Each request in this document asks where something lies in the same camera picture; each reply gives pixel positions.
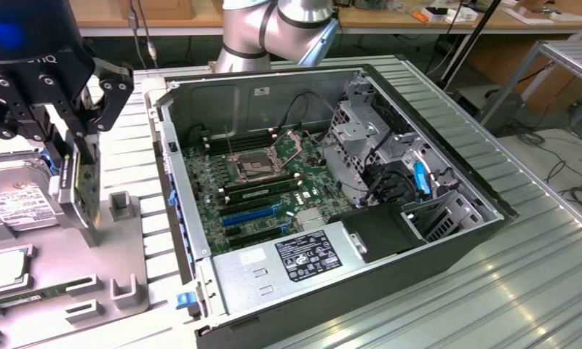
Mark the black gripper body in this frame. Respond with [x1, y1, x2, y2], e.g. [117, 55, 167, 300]
[0, 0, 99, 110]

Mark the green GPU card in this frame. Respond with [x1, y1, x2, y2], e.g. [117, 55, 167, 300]
[58, 137, 105, 228]

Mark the blue plastic disk carrier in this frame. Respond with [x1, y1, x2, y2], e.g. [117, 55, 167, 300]
[39, 147, 63, 180]

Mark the silver hard disk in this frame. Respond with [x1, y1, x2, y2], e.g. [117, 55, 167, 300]
[0, 148, 63, 233]

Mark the black RAM slot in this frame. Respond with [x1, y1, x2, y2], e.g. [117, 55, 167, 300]
[209, 132, 276, 147]
[226, 188, 304, 206]
[222, 175, 300, 193]
[222, 172, 297, 190]
[209, 135, 277, 151]
[207, 129, 276, 144]
[206, 127, 274, 141]

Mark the CPU socket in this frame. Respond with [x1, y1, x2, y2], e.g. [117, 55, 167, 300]
[226, 148, 280, 183]

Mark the metal socket cover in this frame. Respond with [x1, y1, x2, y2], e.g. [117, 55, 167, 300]
[269, 129, 305, 172]

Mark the green RAM stick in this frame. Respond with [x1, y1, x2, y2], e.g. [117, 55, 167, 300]
[229, 179, 298, 204]
[0, 278, 87, 310]

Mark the black expansion slot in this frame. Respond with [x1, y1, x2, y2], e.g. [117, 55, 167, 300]
[217, 198, 274, 217]
[229, 227, 286, 248]

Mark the blue expansion slot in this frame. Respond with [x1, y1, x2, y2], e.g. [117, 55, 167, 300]
[222, 206, 280, 227]

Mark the silver CPU chip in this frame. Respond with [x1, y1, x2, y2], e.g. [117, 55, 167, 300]
[0, 249, 28, 291]

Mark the grey parts rack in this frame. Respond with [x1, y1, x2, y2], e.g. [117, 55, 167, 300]
[0, 174, 153, 349]

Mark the green motherboard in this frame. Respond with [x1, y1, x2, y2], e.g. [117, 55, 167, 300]
[179, 129, 356, 255]

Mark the silver metal drive cage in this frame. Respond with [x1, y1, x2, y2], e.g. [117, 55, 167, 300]
[325, 100, 419, 204]

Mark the silver chipset heatsink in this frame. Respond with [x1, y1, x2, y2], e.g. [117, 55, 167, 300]
[296, 209, 329, 225]

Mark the grey power supply unit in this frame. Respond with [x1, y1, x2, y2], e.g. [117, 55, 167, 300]
[211, 221, 372, 318]

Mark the blue case latch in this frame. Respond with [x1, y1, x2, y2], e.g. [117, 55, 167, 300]
[173, 290, 197, 310]

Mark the long wooden desk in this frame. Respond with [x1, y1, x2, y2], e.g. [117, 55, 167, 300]
[75, 0, 582, 38]

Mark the orange white small box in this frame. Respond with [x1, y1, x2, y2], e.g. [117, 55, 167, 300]
[412, 9, 449, 23]

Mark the black stand pole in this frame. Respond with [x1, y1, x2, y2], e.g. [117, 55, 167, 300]
[439, 0, 505, 88]

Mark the grilled metal disk bay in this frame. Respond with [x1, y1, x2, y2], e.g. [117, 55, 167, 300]
[400, 190, 495, 244]

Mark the open black PC case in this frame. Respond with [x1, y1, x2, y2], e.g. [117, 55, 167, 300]
[143, 63, 521, 341]

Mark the black computer tower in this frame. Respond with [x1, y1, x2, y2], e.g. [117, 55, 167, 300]
[453, 85, 525, 127]

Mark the brown wooden panel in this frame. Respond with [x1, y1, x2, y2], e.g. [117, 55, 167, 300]
[465, 34, 581, 110]

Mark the white flat box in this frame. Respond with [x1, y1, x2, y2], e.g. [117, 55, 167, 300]
[503, 5, 557, 25]

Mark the brown cardboard box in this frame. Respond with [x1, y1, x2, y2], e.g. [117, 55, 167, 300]
[512, 0, 582, 14]

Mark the thin grey cable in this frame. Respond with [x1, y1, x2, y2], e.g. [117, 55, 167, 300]
[127, 0, 159, 70]

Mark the blue wire connector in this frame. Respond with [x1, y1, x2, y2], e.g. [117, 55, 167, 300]
[411, 161, 435, 204]

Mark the aluminium frame table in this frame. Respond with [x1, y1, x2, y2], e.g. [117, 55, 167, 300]
[480, 39, 582, 128]

